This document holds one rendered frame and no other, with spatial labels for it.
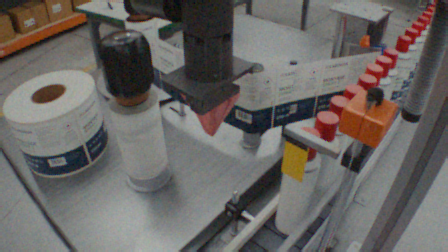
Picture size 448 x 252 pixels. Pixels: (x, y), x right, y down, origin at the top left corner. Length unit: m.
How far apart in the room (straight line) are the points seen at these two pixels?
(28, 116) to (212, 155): 0.38
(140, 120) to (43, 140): 0.22
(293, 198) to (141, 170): 0.28
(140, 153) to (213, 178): 0.16
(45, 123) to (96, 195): 0.17
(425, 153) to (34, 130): 0.63
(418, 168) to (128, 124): 0.42
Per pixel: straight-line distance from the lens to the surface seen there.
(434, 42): 0.49
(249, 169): 0.68
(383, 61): 0.69
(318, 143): 0.35
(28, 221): 0.76
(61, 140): 0.68
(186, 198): 0.63
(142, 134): 0.56
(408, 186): 0.46
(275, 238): 0.58
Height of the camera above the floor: 1.36
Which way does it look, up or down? 38 degrees down
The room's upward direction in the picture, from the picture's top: straight up
